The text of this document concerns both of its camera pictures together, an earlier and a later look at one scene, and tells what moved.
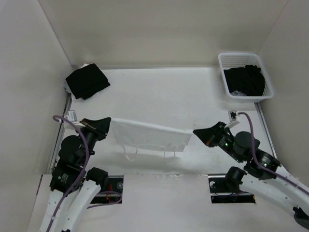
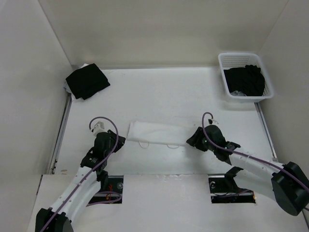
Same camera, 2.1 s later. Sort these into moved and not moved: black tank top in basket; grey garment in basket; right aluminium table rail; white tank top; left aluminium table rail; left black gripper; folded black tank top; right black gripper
Moved: left black gripper; white tank top; right black gripper
Not moved: folded black tank top; black tank top in basket; right aluminium table rail; grey garment in basket; left aluminium table rail
